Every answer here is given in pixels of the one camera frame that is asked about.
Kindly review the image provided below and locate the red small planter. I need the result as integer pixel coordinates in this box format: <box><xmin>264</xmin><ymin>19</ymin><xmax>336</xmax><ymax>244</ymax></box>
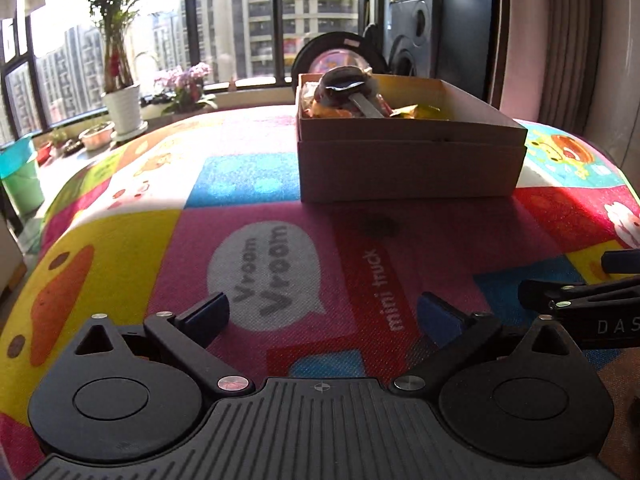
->
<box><xmin>37</xmin><ymin>141</ymin><xmax>53</xmax><ymax>167</ymax></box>

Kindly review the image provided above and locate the tall plant in white pot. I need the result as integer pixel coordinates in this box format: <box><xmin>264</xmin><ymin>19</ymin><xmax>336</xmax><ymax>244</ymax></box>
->
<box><xmin>87</xmin><ymin>0</ymin><xmax>145</xmax><ymax>144</ymax></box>

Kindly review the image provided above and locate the orange snack packet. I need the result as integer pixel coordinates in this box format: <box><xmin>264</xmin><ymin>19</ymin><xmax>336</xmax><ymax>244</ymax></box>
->
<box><xmin>304</xmin><ymin>100</ymin><xmax>354</xmax><ymax>119</ymax></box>

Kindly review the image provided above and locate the colourful cartoon blanket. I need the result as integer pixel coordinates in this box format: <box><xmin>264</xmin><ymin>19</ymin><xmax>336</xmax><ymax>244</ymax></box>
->
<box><xmin>1</xmin><ymin>106</ymin><xmax>639</xmax><ymax>479</ymax></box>

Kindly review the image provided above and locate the yellow snack bar packet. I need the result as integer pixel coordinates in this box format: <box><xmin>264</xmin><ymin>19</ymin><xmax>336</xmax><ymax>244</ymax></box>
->
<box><xmin>390</xmin><ymin>104</ymin><xmax>450</xmax><ymax>120</ymax></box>

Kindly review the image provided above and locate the dark washing machine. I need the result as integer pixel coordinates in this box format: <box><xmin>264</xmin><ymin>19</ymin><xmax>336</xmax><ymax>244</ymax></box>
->
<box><xmin>380</xmin><ymin>0</ymin><xmax>499</xmax><ymax>101</ymax></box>

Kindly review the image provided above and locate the pink flower pot plant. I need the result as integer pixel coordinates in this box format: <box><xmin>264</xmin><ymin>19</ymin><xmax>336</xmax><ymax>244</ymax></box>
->
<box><xmin>154</xmin><ymin>62</ymin><xmax>218</xmax><ymax>115</ymax></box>

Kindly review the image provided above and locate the cardboard box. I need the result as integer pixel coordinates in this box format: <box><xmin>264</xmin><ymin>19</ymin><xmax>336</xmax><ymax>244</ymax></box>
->
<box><xmin>296</xmin><ymin>74</ymin><xmax>527</xmax><ymax>203</ymax></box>

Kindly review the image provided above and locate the striped curtain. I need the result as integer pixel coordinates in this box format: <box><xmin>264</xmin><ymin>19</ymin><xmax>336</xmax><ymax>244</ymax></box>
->
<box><xmin>500</xmin><ymin>0</ymin><xmax>639</xmax><ymax>166</ymax></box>

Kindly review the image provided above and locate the small white planter bowl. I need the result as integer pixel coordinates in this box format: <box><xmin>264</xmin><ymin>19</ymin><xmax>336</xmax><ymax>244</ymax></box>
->
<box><xmin>78</xmin><ymin>122</ymin><xmax>115</xmax><ymax>152</ymax></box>

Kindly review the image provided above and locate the green teal bucket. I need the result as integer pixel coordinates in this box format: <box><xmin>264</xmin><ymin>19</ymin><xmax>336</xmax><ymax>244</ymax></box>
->
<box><xmin>1</xmin><ymin>138</ymin><xmax>44</xmax><ymax>217</ymax></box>

